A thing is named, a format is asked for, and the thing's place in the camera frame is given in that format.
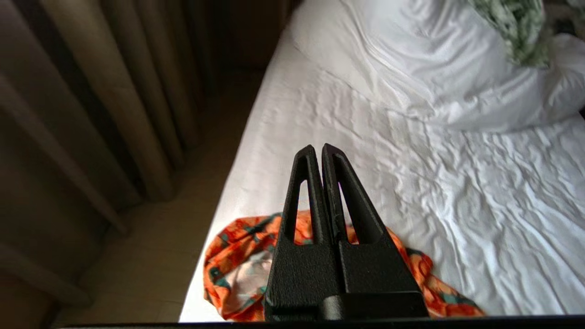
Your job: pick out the orange patterned shirt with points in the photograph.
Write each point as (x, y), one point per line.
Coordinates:
(237, 269)

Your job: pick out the white bed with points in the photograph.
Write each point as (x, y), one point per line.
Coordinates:
(411, 183)

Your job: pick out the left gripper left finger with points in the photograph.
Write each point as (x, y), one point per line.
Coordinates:
(299, 274)

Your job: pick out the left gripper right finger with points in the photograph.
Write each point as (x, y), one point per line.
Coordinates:
(379, 274)

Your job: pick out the white pillow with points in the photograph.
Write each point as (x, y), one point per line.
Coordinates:
(438, 59)

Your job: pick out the green white patterned cloth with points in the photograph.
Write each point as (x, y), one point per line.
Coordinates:
(516, 25)

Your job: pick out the beige curtain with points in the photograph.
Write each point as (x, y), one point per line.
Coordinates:
(87, 128)

